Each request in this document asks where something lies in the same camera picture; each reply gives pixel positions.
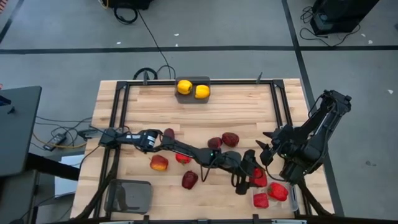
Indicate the dark translucent plastic container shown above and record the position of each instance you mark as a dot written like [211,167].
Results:
[128,196]

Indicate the black power adapter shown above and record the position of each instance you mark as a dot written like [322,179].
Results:
[56,140]

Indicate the dark red apple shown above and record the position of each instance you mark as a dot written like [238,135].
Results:
[214,143]
[230,139]
[169,133]

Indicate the black equipment box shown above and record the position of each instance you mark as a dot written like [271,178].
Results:
[130,3]

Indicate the gray frame clamp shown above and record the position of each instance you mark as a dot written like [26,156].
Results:
[145,77]
[259,77]

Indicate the gray desk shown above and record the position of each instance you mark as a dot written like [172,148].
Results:
[17,130]

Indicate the black computer case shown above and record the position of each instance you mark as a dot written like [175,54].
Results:
[339,15]

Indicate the gray tray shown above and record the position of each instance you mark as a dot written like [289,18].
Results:
[186,99]

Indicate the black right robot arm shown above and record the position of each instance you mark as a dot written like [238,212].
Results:
[323,124]

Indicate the yellow bell pepper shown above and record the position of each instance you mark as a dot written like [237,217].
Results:
[202,91]
[184,87]

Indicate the black aluminium table frame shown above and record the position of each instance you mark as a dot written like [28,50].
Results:
[233,82]

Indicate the dark red bell pepper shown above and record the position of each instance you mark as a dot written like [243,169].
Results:
[189,179]

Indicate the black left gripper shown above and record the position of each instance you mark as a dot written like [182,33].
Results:
[231,163]

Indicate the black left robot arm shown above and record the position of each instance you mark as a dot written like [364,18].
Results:
[143,140]

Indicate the red and yellow apple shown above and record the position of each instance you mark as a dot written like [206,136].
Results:
[159,162]

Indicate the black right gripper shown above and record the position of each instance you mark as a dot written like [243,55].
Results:
[284,143]

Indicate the clear plastic container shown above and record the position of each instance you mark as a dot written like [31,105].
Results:
[293,199]

